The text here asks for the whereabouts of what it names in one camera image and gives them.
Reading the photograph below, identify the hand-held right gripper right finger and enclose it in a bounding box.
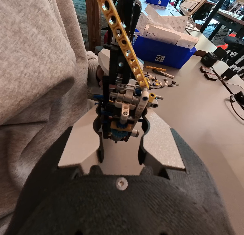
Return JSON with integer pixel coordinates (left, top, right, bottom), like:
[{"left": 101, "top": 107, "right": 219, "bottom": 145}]
[{"left": 138, "top": 107, "right": 186, "bottom": 176}]

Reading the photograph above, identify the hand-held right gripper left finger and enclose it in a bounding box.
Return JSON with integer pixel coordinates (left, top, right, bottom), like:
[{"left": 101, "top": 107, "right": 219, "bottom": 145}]
[{"left": 57, "top": 104, "right": 105, "bottom": 175}]

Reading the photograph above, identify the lego technic crane model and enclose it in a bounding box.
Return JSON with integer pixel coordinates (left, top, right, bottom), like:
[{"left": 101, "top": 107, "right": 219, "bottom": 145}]
[{"left": 93, "top": 0, "right": 164, "bottom": 144}]

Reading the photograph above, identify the person's left forearm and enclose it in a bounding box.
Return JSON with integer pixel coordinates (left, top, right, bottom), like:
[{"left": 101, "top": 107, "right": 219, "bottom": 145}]
[{"left": 84, "top": 50, "right": 100, "bottom": 91}]

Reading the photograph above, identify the black and white lego assembly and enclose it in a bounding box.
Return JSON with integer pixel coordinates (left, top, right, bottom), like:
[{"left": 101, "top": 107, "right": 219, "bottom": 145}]
[{"left": 152, "top": 69, "right": 174, "bottom": 77}]

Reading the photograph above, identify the pile of small lego pieces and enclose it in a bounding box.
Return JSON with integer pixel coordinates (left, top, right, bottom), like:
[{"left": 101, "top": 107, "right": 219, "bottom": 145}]
[{"left": 144, "top": 72, "right": 179, "bottom": 89}]

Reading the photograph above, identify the person's left hand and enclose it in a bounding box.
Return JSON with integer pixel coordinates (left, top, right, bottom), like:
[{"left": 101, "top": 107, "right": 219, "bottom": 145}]
[{"left": 96, "top": 64, "right": 105, "bottom": 87}]

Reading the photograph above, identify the grey hooded sweatshirt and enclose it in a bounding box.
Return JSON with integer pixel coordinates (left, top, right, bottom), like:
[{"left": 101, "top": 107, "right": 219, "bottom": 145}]
[{"left": 0, "top": 0, "right": 99, "bottom": 220}]

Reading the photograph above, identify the black charger cube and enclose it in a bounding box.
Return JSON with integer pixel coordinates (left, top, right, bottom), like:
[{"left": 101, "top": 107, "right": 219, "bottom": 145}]
[{"left": 201, "top": 52, "right": 218, "bottom": 67}]

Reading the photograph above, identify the black box device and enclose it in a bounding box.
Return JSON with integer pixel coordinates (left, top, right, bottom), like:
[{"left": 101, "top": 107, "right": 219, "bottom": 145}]
[{"left": 213, "top": 46, "right": 227, "bottom": 61}]

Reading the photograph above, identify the propped instruction booklet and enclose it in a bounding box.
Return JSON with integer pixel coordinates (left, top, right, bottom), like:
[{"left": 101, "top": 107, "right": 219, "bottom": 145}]
[{"left": 180, "top": 0, "right": 216, "bottom": 16}]

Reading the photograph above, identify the black power adapter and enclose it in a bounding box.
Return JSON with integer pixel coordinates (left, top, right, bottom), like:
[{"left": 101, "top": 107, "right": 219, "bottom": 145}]
[{"left": 221, "top": 68, "right": 237, "bottom": 80}]

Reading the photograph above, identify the dark background table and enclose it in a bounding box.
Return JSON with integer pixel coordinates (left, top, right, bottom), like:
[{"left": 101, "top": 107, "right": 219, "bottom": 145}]
[{"left": 198, "top": 0, "right": 244, "bottom": 41}]

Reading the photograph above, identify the black office chair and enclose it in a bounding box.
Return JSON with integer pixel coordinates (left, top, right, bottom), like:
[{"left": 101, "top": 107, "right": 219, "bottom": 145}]
[{"left": 224, "top": 32, "right": 244, "bottom": 67}]

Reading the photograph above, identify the wooden post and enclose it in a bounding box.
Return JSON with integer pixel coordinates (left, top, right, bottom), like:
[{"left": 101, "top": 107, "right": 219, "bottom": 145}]
[{"left": 85, "top": 0, "right": 101, "bottom": 49}]

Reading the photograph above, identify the black cable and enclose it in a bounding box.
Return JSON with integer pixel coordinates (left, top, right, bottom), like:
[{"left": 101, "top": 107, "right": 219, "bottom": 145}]
[{"left": 230, "top": 91, "right": 244, "bottom": 121}]

